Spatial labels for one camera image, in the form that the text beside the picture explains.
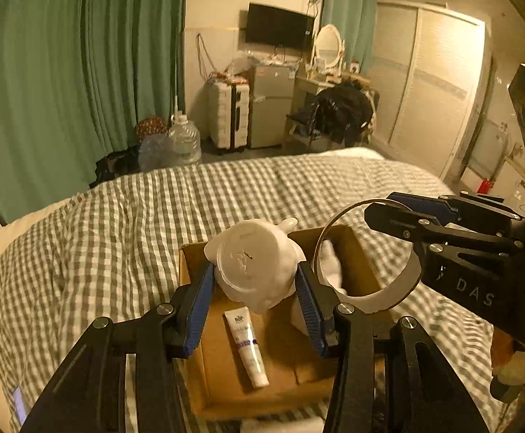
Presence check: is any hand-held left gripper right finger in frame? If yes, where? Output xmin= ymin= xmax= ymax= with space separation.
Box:
xmin=295 ymin=262 xmax=486 ymax=433

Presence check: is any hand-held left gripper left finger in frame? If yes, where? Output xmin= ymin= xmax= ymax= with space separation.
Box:
xmin=19 ymin=262 xmax=216 ymax=433

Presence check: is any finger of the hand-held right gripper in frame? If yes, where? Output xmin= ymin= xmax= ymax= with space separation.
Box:
xmin=364 ymin=202 xmax=525 ymax=254
xmin=385 ymin=192 xmax=506 ymax=226

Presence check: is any cardboard box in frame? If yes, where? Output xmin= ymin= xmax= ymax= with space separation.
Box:
xmin=179 ymin=224 xmax=392 ymax=420

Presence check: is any thin white ring band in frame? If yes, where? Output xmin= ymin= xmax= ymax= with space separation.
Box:
xmin=314 ymin=198 xmax=422 ymax=311

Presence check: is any person's right hand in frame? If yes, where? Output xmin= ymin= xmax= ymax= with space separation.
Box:
xmin=490 ymin=334 xmax=525 ymax=386

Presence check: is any white cloth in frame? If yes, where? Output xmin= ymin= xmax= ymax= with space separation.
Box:
xmin=319 ymin=239 xmax=348 ymax=294

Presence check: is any white cream tube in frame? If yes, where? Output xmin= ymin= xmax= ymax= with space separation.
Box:
xmin=223 ymin=307 xmax=270 ymax=389

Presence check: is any checkered blanket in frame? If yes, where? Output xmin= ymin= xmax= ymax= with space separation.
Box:
xmin=0 ymin=146 xmax=520 ymax=433

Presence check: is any white sliding wardrobe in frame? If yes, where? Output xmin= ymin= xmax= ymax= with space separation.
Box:
xmin=371 ymin=2 xmax=492 ymax=182

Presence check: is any black clothes pile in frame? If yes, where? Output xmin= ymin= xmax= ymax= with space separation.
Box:
xmin=312 ymin=80 xmax=377 ymax=143

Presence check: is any white chair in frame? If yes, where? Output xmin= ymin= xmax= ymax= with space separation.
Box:
xmin=283 ymin=108 xmax=324 ymax=150

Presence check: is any bluish plastic water bottle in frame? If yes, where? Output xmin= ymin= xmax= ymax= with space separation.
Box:
xmin=138 ymin=134 xmax=173 ymax=172

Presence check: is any white dressing table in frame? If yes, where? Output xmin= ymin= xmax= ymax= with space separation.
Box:
xmin=291 ymin=71 xmax=372 ymax=120

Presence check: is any clear water jug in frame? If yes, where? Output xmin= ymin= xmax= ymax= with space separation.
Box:
xmin=168 ymin=114 xmax=202 ymax=166

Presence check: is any black bag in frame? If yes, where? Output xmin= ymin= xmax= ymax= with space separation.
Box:
xmin=95 ymin=146 xmax=141 ymax=182

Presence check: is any silver mini fridge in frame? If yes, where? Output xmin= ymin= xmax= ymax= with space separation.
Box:
xmin=248 ymin=63 xmax=297 ymax=149

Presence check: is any oval white vanity mirror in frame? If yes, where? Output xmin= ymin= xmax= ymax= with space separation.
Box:
xmin=311 ymin=24 xmax=345 ymax=75

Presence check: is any brown patterned bag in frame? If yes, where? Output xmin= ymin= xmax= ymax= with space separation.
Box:
xmin=135 ymin=117 xmax=168 ymax=143

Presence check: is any white suitcase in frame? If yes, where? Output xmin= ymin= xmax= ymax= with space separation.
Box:
xmin=207 ymin=79 xmax=251 ymax=152

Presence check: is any narrow green curtain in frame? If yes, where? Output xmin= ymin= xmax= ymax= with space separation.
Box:
xmin=321 ymin=0 xmax=379 ymax=75

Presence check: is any clear plastic bag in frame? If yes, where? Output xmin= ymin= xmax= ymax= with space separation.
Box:
xmin=226 ymin=54 xmax=255 ymax=80

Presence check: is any wide green curtain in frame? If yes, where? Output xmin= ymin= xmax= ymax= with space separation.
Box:
xmin=0 ymin=0 xmax=188 ymax=226

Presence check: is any black wall television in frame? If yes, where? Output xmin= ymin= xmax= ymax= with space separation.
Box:
xmin=245 ymin=3 xmax=316 ymax=50

